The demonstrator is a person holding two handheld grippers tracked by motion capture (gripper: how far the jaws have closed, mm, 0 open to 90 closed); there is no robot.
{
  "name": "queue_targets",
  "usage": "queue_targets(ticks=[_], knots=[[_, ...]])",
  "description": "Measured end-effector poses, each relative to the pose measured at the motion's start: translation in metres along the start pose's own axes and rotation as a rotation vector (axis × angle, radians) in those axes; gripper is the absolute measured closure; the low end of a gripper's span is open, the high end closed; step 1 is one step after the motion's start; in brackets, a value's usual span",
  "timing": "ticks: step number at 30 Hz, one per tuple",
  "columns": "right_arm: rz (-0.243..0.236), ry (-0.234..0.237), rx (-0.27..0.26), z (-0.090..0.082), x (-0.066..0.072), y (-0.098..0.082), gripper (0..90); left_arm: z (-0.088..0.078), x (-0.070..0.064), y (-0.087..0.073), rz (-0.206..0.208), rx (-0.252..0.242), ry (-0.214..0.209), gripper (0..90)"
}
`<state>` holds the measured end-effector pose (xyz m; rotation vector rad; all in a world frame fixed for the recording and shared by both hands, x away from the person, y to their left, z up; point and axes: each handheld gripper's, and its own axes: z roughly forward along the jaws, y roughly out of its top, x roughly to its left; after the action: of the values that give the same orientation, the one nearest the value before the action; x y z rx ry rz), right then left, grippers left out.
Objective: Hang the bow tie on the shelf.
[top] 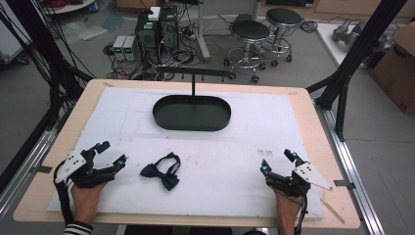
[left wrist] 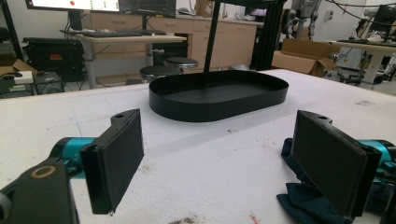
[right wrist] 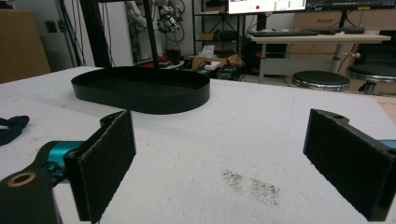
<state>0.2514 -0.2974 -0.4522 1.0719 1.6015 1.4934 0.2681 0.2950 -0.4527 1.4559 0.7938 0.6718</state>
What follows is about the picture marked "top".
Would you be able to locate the round white table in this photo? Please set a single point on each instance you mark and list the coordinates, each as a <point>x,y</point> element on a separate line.
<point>70,6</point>

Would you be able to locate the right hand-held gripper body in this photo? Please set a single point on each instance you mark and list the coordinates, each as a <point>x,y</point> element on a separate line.
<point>310,174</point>

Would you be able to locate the dark tape piece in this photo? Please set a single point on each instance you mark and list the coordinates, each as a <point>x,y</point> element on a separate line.
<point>344,184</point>
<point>44,169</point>

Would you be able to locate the white foam mat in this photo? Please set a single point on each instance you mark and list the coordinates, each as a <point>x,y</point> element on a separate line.
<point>212,156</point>

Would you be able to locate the grey device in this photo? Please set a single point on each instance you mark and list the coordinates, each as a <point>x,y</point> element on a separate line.
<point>347,31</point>

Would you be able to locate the person's left hand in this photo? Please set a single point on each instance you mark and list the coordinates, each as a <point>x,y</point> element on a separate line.
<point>84,202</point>

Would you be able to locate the black metal frame strut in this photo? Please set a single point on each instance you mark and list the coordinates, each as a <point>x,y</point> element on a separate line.
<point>355,55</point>
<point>42,49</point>

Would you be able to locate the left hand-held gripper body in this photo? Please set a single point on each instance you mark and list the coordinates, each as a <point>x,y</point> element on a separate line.
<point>73,163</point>

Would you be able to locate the black hanger stand with tray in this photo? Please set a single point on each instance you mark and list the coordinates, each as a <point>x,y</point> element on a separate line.
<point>192,114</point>

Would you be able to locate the grey power supply unit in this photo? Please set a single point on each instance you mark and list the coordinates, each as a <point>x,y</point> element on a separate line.
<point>129,48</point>
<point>118,47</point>

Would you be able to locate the black computer tower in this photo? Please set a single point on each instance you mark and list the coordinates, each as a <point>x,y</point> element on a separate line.
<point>169,29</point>
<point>147,36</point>

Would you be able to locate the grey metal table leg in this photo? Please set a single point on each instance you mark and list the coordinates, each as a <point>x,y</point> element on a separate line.
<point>203,32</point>

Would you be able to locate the grey equipment case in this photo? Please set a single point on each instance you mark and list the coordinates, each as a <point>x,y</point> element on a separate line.
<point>11,39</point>

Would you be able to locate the wooden stick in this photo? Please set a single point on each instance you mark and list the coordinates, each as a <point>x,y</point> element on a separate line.
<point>332,211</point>

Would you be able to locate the white box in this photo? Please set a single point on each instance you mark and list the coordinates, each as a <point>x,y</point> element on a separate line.
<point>154,13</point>

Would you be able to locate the black bow tie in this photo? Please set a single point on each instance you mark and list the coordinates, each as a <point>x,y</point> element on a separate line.
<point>167,178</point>

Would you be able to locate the person's right hand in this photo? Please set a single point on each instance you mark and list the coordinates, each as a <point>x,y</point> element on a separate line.
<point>288,205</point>

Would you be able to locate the aluminium rail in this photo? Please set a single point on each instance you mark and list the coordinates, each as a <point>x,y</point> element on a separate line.
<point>350,169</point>
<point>26,169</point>

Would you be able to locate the brown cardboard box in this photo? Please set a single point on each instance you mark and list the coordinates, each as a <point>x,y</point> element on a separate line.
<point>396,70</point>

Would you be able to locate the black round stool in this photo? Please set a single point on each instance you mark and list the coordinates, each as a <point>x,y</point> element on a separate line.
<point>283,16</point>
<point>249,31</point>

